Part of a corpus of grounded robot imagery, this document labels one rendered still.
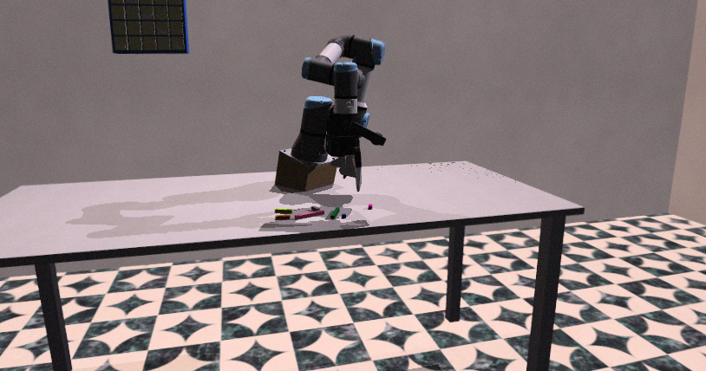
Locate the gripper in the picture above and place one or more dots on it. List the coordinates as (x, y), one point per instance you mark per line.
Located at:
(344, 143)

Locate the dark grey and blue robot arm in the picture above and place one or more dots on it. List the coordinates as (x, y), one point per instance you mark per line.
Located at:
(350, 81)

